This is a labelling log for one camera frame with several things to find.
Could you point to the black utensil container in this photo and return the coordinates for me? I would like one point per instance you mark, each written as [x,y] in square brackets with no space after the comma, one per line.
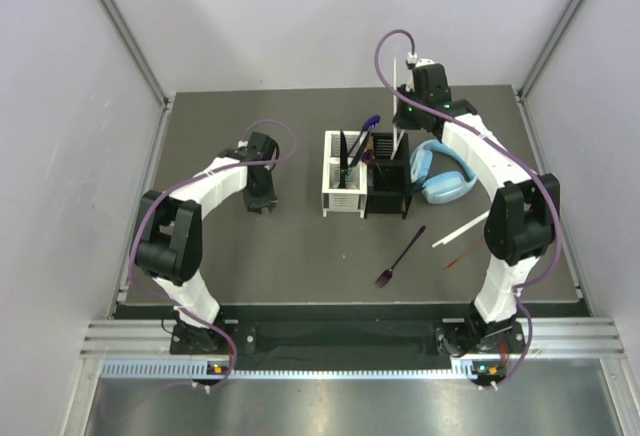
[389,198]

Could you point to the light blue headphones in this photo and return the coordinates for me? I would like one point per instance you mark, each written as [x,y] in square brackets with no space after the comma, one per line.
[445,187]

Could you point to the black knife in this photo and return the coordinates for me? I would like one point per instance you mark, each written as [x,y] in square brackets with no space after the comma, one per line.
[343,161]

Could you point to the white-blade green-handle knife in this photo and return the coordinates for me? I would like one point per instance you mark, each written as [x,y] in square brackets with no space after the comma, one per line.
[357,153]

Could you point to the copper fork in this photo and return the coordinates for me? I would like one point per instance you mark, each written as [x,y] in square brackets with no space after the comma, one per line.
[380,171]

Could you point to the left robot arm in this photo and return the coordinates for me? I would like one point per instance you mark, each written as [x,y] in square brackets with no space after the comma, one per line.
[169,249]

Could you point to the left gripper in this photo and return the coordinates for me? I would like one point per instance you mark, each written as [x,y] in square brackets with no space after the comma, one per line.
[267,200]

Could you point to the perforated cable duct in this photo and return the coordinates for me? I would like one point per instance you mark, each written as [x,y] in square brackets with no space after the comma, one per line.
[207,370]

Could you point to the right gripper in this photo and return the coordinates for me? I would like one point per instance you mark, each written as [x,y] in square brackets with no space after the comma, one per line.
[401,121]

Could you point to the purple fork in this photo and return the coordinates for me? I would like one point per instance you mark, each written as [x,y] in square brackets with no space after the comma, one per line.
[386,276]

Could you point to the white utensil container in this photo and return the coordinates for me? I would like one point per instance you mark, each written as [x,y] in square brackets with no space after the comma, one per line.
[353,198]

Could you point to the rainbow spoon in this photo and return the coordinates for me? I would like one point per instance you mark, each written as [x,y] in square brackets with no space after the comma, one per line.
[371,123]

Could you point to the white chopstick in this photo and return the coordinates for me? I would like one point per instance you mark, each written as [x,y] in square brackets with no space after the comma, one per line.
[399,143]
[394,109]
[461,230]

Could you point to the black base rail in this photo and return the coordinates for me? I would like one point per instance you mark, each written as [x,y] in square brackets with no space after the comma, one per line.
[362,336]

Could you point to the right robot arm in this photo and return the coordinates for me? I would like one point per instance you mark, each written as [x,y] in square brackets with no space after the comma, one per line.
[463,153]

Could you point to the copper spoon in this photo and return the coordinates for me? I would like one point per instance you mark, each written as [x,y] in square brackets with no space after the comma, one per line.
[470,250]

